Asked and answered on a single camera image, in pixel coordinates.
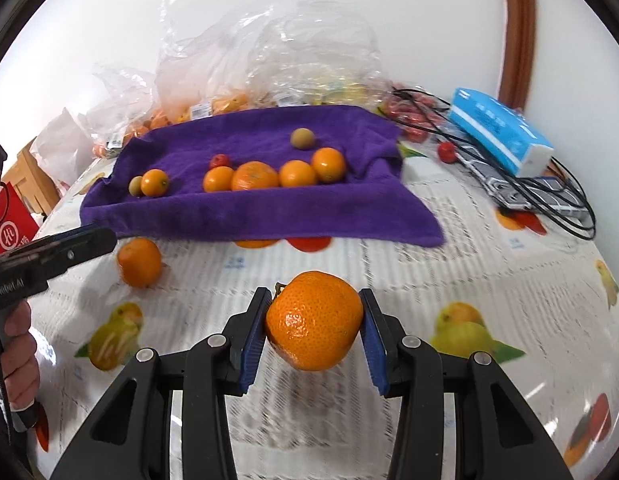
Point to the bag of red tomatoes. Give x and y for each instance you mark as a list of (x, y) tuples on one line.
[(409, 115)]

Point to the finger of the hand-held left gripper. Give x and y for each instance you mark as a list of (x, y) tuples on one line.
[(54, 240), (84, 250)]

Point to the clear bag of yellow fruit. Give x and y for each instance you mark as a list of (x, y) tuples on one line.
[(319, 55)]

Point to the blue tissue pack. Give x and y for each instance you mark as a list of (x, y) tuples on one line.
[(499, 130)]

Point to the purple towel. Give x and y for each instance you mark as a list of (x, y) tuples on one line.
[(289, 215)]

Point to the small red tomato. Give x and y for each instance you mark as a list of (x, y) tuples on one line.
[(446, 151)]

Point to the clear bag of oranges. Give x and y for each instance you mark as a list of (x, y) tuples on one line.
[(204, 60)]

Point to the orange with stem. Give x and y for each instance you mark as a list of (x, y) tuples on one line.
[(314, 327)]

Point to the large orange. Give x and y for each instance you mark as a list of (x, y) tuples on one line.
[(255, 176)]

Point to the small tan fruit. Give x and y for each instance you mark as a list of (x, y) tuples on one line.
[(134, 185)]

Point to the red paper bag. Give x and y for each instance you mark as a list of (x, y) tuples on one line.
[(16, 225)]

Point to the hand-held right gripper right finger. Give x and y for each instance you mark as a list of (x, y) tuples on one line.
[(372, 345)]

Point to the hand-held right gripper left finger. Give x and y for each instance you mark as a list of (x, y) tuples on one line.
[(254, 345)]

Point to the brown wooden frame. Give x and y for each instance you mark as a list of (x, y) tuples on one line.
[(519, 35)]

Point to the cardboard box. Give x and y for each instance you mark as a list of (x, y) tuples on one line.
[(29, 175)]

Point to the brown kiwi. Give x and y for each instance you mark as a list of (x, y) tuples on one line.
[(303, 138)]

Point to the red apple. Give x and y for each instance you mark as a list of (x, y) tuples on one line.
[(220, 161)]

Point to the clear bag of tangerines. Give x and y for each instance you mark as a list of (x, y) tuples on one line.
[(121, 125)]

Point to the person's left hand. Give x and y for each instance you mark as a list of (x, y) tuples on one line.
[(21, 365)]

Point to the fruit print tablecloth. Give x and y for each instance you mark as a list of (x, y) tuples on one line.
[(489, 285)]

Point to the white plastic bag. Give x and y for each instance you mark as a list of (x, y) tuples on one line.
[(64, 145)]

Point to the small orange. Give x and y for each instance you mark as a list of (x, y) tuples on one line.
[(218, 179), (155, 183)]

